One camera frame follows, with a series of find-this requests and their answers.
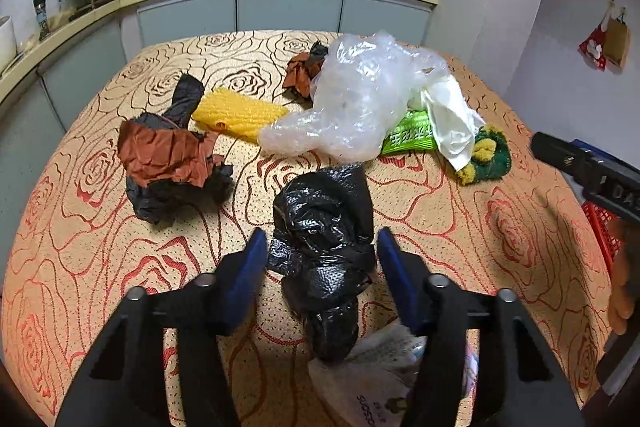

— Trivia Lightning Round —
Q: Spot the red hanging bag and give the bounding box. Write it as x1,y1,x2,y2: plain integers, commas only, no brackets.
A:
579,14,613,70

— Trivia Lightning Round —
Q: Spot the person's right hand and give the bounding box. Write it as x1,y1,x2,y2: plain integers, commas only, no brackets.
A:
607,217,640,335

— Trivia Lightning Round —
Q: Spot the white printed plastic bag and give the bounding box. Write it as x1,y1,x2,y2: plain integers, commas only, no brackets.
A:
307,322,481,427

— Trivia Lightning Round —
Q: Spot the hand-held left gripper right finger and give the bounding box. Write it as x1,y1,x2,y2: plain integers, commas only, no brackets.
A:
376,227,586,427

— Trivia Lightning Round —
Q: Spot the brown paper bag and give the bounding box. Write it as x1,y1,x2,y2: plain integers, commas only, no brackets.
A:
602,9,632,68

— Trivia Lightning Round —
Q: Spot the green and yellow knitted scrubber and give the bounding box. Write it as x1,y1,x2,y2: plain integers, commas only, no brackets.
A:
455,124,512,186

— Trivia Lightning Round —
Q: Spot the black plastic bag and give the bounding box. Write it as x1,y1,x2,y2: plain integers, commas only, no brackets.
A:
267,163,377,364

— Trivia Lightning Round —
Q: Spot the yellow foam net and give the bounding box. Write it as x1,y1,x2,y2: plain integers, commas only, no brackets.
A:
191,88,290,144

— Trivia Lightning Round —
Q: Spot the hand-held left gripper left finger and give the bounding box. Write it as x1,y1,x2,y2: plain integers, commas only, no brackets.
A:
55,227,271,427

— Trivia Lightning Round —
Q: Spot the small brown and black wrapper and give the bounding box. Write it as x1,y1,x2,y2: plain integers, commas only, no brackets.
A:
281,41,331,100

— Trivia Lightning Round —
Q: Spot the red plastic bin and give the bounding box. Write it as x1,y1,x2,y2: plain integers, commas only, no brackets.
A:
581,201,626,280

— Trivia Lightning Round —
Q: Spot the dark standing packet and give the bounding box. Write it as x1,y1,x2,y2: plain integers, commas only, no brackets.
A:
32,0,52,40

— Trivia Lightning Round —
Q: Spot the clear plastic bag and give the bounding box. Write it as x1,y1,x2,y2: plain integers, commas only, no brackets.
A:
258,31,451,160

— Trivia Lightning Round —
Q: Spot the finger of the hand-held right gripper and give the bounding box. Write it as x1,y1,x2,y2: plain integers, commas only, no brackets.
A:
530,132,607,180

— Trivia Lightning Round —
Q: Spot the green snack packet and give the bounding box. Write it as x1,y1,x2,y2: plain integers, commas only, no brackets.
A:
381,109,441,156

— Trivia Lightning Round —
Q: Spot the brown and black bag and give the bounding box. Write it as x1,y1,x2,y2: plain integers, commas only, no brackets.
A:
118,73,235,225

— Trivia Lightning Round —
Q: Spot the white pot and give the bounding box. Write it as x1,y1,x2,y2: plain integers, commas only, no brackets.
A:
0,17,18,68

